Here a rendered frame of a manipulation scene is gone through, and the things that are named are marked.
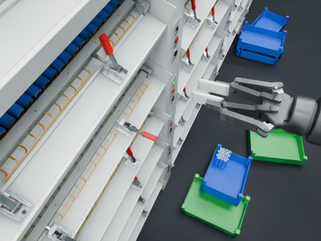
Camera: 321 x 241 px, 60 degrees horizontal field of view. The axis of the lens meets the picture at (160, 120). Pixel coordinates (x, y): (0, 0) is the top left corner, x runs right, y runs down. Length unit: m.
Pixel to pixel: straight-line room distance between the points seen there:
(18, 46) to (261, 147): 1.59
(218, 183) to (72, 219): 1.03
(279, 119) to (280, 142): 1.26
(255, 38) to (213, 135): 0.86
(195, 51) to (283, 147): 0.93
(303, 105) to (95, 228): 0.58
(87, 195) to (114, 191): 0.21
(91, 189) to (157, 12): 0.40
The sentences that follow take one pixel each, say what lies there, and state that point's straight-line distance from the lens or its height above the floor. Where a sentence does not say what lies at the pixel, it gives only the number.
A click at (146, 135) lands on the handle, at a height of 0.93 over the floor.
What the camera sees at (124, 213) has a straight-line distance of 1.02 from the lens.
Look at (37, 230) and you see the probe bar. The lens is 0.60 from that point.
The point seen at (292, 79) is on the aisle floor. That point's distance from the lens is 2.18.
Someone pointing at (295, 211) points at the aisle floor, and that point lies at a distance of 1.70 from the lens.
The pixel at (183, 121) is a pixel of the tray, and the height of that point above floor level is 0.34.
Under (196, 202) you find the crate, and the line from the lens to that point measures 1.56.
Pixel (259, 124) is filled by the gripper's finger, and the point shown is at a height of 1.04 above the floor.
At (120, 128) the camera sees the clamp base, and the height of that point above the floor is 0.92.
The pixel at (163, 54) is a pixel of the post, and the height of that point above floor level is 1.00.
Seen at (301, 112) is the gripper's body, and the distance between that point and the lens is 0.57.
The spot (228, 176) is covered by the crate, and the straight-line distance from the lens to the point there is 1.59.
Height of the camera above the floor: 1.49
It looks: 57 degrees down
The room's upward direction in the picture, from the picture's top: straight up
